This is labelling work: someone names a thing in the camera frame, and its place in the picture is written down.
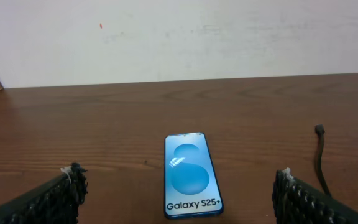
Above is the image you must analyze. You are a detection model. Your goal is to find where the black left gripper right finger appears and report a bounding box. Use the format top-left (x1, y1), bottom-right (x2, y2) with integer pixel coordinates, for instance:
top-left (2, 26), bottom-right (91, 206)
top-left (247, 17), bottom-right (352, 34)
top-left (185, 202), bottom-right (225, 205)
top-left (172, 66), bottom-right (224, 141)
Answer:
top-left (272, 168), bottom-right (358, 224)

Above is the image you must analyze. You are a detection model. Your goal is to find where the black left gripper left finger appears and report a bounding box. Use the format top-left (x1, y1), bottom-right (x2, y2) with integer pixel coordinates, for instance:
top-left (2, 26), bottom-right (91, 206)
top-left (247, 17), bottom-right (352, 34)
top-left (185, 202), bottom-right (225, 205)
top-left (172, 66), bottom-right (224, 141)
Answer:
top-left (0, 162), bottom-right (88, 224)

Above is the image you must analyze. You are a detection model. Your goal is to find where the black USB charging cable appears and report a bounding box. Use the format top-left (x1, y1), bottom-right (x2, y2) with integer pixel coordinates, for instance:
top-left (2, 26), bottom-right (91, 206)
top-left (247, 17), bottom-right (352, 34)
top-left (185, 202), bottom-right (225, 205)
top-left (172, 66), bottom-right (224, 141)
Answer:
top-left (314, 124), bottom-right (333, 197)

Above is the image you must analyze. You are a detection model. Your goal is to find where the blue Galaxy smartphone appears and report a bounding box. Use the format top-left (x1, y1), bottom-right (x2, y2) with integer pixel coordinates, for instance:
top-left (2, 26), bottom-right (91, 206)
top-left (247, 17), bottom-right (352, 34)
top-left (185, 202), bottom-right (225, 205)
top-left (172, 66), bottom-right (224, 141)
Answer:
top-left (163, 132), bottom-right (224, 220)

